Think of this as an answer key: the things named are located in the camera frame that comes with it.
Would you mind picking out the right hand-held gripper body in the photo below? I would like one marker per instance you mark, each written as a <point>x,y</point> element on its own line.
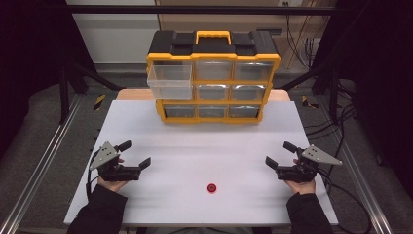
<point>319,156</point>

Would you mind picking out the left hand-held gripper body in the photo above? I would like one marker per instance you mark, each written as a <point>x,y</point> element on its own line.
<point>107,156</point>

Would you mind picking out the small red round cap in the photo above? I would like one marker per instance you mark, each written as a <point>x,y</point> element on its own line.
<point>211,188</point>

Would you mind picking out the clear plastic drawer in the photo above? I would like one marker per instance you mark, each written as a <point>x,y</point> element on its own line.
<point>170,81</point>

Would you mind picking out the yellow black drawer organizer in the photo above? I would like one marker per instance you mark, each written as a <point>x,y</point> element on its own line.
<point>212,45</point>

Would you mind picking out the person's left hand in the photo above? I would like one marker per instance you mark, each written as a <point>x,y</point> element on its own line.
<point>112,185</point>

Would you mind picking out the person's right hand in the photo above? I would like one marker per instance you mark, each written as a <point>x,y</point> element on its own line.
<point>302,187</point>

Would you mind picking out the yellow black hazard tape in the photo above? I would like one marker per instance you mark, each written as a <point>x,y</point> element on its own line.
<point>308,103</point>
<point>99,102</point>

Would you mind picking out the black metal stand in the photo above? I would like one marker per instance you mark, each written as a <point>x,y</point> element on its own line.
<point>333,94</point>
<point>64,94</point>

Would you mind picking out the black metal crossbar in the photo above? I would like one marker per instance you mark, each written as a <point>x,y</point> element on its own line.
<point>201,9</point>

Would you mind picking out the aluminium frame rail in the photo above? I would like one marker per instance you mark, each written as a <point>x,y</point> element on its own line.
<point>357,169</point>
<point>42,159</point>

